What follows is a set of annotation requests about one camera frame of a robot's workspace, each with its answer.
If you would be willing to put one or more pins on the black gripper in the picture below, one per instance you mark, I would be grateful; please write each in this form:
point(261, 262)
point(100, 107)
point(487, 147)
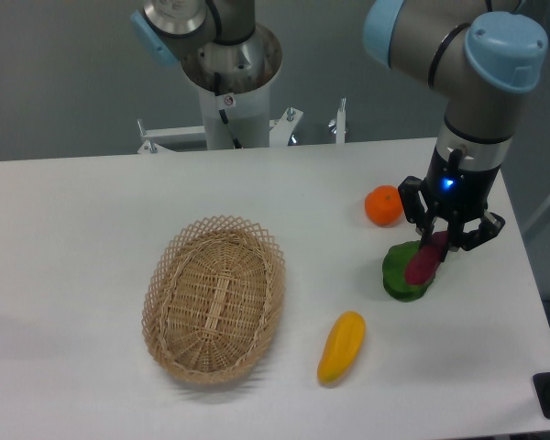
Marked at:
point(445, 192)

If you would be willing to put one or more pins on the purple red sweet potato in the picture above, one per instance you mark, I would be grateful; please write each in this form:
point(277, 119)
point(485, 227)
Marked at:
point(424, 264)

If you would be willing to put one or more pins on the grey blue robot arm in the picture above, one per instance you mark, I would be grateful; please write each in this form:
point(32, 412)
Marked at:
point(483, 56)

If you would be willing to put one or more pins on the woven wicker basket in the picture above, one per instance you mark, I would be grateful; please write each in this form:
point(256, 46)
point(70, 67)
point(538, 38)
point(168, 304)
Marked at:
point(214, 301)

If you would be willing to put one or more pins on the orange tangerine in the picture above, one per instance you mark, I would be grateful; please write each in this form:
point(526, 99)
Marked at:
point(383, 206)

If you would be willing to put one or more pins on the green pumpkin toy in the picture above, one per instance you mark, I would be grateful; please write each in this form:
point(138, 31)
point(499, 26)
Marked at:
point(393, 270)

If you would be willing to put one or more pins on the yellow squash toy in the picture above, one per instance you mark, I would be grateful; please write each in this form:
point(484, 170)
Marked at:
point(342, 347)

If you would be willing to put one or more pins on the white metal base frame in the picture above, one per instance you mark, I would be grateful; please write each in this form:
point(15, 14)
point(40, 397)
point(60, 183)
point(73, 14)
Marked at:
point(280, 132)

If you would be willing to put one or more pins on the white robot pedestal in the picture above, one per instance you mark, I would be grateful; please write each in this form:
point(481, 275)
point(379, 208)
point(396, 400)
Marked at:
point(233, 84)

